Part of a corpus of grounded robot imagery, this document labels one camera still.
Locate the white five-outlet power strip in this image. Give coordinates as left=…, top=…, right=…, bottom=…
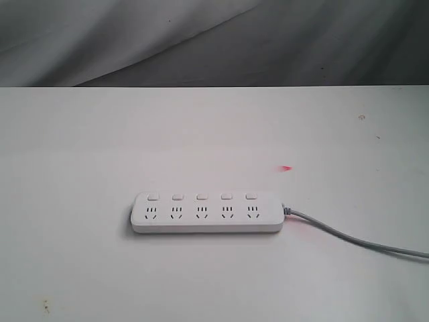
left=130, top=191, right=285, bottom=234

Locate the grey power strip cable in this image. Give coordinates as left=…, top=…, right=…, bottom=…
left=281, top=203, right=429, bottom=259

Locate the grey backdrop cloth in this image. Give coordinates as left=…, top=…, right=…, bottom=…
left=1, top=1, right=428, bottom=87

